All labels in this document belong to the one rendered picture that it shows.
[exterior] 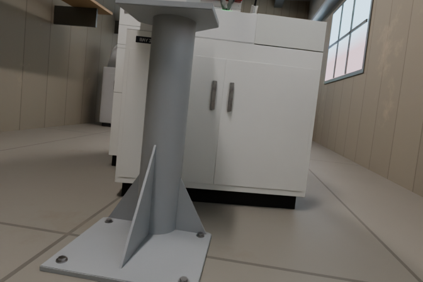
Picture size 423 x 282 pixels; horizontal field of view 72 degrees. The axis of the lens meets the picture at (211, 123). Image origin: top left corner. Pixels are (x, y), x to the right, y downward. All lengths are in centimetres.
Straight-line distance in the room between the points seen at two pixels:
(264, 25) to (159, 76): 67
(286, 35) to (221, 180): 78
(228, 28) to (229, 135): 52
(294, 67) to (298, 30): 18
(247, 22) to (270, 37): 13
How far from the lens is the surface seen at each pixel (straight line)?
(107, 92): 463
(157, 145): 106
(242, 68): 145
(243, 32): 149
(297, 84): 152
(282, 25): 154
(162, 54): 106
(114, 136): 213
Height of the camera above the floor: 51
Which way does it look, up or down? 4 degrees down
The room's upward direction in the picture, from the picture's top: 6 degrees clockwise
